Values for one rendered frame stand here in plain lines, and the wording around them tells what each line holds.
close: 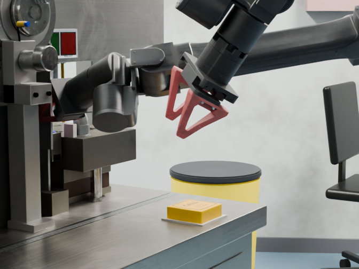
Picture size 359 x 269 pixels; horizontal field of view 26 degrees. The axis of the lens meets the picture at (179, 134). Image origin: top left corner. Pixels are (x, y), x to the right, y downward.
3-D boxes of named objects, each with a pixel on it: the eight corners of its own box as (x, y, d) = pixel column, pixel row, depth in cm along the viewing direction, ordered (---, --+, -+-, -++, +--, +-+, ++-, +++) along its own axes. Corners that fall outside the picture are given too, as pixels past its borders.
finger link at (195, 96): (165, 135, 110) (202, 81, 108) (152, 112, 116) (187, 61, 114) (202, 153, 114) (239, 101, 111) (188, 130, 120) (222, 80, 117)
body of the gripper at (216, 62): (197, 89, 108) (227, 45, 106) (177, 60, 117) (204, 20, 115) (232, 108, 111) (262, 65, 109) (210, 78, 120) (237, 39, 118)
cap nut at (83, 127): (82, 137, 139) (81, 112, 138) (66, 135, 141) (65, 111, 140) (94, 135, 142) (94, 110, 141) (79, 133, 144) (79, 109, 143)
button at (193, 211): (201, 225, 129) (201, 211, 129) (166, 219, 133) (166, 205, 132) (222, 216, 135) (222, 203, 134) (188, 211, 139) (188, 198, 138)
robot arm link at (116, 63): (137, 59, 129) (112, 43, 126) (138, 92, 126) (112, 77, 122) (108, 77, 133) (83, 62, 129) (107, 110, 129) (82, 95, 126)
